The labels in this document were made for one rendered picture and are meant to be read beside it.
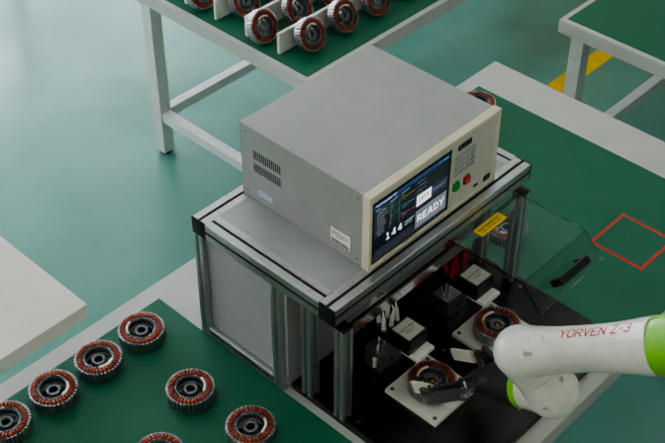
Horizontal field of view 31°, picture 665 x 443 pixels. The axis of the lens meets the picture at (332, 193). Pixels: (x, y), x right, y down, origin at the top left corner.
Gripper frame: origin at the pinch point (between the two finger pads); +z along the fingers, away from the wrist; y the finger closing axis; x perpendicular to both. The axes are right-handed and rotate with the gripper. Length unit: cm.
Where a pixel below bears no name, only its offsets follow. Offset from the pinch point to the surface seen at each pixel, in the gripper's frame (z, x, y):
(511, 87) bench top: 62, 23, 112
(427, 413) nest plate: -0.3, -7.0, -7.0
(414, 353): 2.1, 5.7, -2.4
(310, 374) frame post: 15.8, 10.2, -21.2
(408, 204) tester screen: -7.5, 40.5, 3.6
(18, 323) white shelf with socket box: 21, 54, -73
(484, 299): 2.1, 5.4, 22.1
